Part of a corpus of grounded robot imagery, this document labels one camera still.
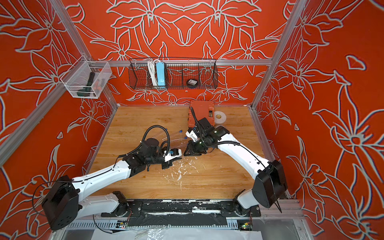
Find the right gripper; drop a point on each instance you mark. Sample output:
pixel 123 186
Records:
pixel 192 150

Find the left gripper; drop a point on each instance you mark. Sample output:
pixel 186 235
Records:
pixel 167 165

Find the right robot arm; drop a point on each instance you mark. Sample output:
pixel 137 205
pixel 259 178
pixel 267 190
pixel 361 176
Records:
pixel 269 177

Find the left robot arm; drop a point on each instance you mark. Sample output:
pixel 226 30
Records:
pixel 69 199

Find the orange tool case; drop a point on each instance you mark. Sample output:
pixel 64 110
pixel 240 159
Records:
pixel 204 109

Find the white tape roll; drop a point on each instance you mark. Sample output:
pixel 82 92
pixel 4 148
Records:
pixel 219 117

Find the small black device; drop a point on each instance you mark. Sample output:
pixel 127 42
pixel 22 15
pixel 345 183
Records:
pixel 192 83

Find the light blue box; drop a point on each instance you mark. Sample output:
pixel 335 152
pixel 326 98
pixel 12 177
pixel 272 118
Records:
pixel 161 74

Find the dark green tool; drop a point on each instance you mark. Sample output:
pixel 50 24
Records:
pixel 86 91

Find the clear acrylic box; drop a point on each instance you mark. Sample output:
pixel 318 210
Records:
pixel 77 75

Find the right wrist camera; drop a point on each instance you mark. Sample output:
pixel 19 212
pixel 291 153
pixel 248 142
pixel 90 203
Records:
pixel 190 133

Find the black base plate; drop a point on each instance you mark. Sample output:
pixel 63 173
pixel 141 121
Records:
pixel 184 214

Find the black wire basket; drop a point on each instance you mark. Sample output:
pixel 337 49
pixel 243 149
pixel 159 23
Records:
pixel 143 73

